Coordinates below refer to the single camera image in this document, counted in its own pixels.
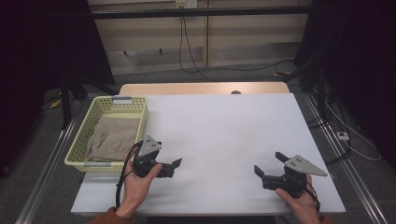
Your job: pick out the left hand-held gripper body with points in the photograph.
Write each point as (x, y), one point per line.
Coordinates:
(148, 155)

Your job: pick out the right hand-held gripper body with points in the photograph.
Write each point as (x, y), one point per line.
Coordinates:
(292, 177)

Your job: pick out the beige pants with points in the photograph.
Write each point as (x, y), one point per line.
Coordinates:
(112, 138)

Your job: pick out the yellow-green perforated plastic basket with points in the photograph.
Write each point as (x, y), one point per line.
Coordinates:
(93, 124)

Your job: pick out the person's right hand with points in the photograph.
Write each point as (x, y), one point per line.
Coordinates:
(300, 207)

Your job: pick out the person's left hand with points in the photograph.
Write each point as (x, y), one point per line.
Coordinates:
(137, 186)

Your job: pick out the white table cover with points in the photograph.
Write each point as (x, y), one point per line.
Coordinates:
(218, 140)

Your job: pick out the white power strip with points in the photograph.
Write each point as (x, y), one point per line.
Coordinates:
(343, 136)

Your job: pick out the wooden table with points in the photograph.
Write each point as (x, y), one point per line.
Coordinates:
(193, 88)

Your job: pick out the black metal stand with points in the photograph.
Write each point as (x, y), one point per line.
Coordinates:
(314, 62)
(67, 99)

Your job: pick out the black horizontal bar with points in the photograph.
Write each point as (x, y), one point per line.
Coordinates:
(202, 12)

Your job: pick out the silver floor rail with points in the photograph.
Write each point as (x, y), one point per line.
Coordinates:
(46, 174)
(351, 174)

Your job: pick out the white wall socket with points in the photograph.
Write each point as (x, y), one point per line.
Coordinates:
(186, 3)

